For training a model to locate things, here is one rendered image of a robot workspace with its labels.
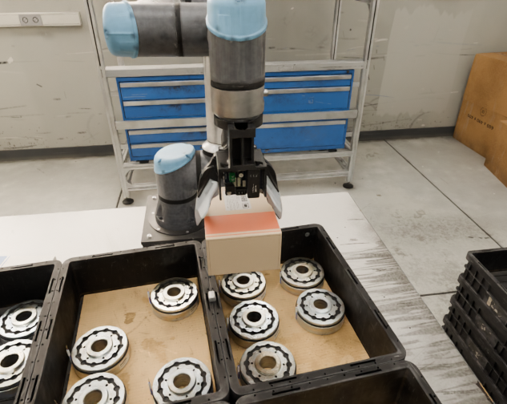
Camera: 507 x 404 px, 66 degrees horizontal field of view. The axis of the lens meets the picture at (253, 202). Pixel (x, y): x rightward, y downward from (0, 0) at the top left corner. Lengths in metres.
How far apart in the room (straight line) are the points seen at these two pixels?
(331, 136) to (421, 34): 1.43
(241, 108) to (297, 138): 2.27
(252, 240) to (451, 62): 3.65
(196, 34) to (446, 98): 3.74
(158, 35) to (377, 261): 0.92
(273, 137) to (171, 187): 1.72
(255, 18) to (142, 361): 0.63
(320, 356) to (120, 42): 0.65
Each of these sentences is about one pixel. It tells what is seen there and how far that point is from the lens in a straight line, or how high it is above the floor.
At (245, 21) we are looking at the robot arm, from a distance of 0.51.
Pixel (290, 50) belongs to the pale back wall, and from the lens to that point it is 3.51.
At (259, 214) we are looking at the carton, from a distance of 0.66.
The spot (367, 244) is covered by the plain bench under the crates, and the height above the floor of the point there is 0.70.
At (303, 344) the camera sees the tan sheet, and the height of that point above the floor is 0.83.
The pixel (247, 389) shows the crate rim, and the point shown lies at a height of 0.93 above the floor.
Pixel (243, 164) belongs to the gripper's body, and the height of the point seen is 1.24.
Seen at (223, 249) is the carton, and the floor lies 1.10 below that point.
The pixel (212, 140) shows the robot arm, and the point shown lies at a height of 1.07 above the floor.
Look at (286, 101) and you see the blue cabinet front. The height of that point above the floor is 0.69.
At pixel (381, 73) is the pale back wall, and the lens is 3.83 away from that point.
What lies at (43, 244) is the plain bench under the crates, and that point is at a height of 0.70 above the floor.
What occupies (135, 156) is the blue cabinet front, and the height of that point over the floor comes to 0.35.
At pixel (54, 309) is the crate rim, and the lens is 0.84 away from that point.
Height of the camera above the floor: 1.48
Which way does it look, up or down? 32 degrees down
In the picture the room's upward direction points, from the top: straight up
